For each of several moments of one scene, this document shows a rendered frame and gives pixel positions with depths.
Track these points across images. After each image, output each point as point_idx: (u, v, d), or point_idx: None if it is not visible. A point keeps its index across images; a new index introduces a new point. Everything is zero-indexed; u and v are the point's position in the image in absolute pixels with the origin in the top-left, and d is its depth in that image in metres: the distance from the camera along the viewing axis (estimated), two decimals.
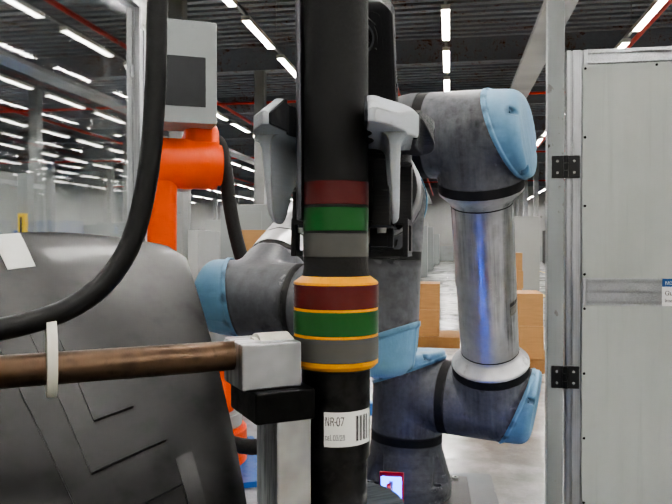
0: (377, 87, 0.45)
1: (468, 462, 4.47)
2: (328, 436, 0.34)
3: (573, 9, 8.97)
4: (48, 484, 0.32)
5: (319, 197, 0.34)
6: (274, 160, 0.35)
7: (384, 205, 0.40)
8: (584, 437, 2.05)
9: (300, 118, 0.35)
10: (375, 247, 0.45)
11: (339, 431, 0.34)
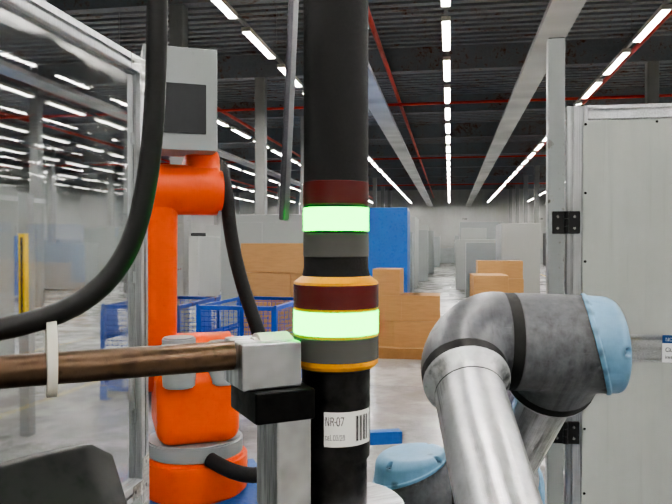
0: None
1: None
2: (328, 436, 0.34)
3: (573, 22, 8.96)
4: None
5: (319, 197, 0.34)
6: None
7: None
8: (584, 492, 2.05)
9: (287, 118, 0.35)
10: None
11: (339, 431, 0.34)
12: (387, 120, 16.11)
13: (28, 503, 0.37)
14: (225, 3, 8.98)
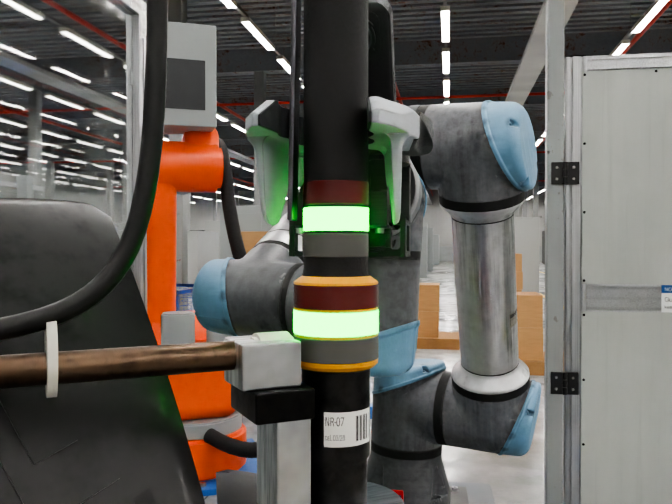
0: (375, 87, 0.45)
1: (468, 465, 4.47)
2: (328, 436, 0.34)
3: (572, 11, 8.97)
4: None
5: (319, 197, 0.34)
6: (267, 161, 0.35)
7: (382, 205, 0.40)
8: (583, 443, 2.05)
9: (293, 118, 0.35)
10: (373, 247, 0.45)
11: (339, 431, 0.34)
12: None
13: (26, 232, 0.37)
14: None
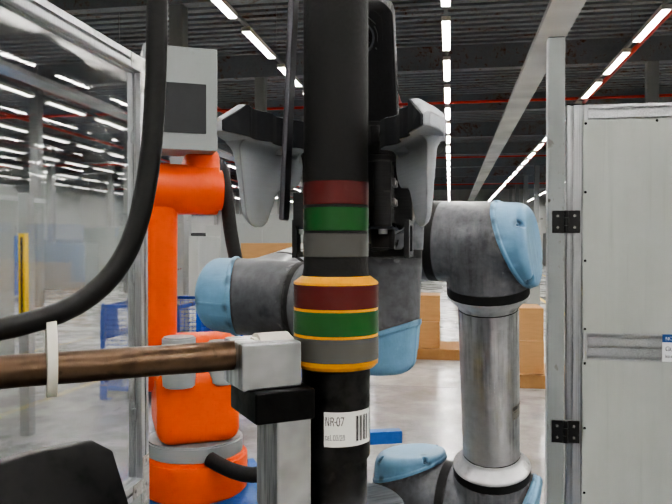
0: (377, 87, 0.45)
1: None
2: (328, 436, 0.34)
3: (573, 22, 8.96)
4: None
5: (319, 197, 0.34)
6: (246, 165, 0.36)
7: (385, 206, 0.40)
8: (584, 491, 2.05)
9: (287, 118, 0.35)
10: (376, 247, 0.45)
11: (339, 431, 0.34)
12: None
13: (28, 499, 0.37)
14: (225, 3, 8.98)
